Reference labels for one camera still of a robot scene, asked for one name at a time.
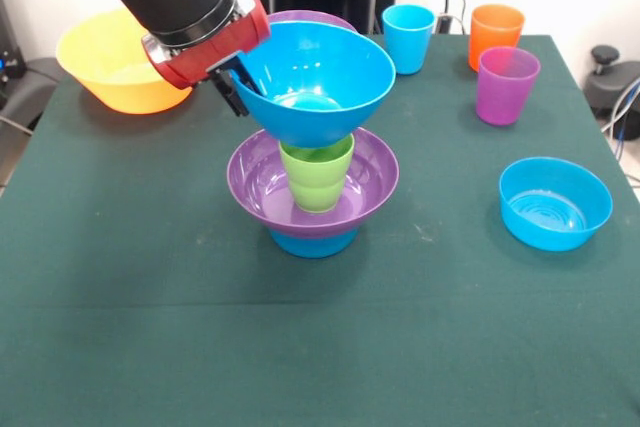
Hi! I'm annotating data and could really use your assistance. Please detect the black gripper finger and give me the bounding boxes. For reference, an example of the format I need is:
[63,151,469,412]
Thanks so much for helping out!
[208,69,250,118]
[229,53,267,98]

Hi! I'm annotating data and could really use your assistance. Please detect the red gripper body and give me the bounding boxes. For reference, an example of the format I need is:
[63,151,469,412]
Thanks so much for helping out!
[141,0,272,91]

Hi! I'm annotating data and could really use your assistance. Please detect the large deep blue bowl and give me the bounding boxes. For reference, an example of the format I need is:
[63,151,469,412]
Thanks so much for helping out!
[230,20,397,149]

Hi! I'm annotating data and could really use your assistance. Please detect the green cup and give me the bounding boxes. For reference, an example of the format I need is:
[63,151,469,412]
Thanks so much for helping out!
[278,132,356,188]
[288,179,348,214]

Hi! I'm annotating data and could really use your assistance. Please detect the purple bowl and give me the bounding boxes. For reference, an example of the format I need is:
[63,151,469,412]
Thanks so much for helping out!
[266,9,359,35]
[226,126,401,241]

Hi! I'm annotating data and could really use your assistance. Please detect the small blue bowl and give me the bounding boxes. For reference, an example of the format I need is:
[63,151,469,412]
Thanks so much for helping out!
[267,226,359,259]
[498,156,614,252]

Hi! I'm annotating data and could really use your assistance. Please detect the yellow bowl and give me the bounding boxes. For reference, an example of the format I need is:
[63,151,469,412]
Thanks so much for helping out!
[54,9,195,115]

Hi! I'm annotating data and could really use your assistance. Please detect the blue cup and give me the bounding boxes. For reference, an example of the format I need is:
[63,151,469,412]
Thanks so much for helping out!
[382,3,436,76]

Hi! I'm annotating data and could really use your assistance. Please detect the black power strip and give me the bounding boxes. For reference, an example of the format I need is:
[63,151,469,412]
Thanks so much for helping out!
[435,12,469,34]

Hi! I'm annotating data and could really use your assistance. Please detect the black electronic device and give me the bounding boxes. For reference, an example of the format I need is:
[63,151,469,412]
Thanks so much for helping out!
[0,0,27,81]

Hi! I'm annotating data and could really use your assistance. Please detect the dark green tablecloth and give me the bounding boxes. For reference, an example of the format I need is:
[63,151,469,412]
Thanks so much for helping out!
[0,34,640,427]

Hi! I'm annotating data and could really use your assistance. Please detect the orange cup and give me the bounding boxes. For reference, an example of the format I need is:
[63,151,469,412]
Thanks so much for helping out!
[468,3,527,73]

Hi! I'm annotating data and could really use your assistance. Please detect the purple cup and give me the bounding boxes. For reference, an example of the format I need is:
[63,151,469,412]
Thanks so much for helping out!
[475,45,542,127]

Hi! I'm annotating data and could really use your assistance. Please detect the black knobbed equipment base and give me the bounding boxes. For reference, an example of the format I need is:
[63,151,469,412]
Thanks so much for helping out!
[583,45,640,113]

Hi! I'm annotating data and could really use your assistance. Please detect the white cable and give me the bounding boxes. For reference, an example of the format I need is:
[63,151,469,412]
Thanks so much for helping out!
[601,111,640,136]
[0,114,34,137]

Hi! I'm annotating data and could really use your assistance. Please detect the blue cable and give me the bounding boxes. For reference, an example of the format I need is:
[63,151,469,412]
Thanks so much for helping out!
[610,77,640,158]

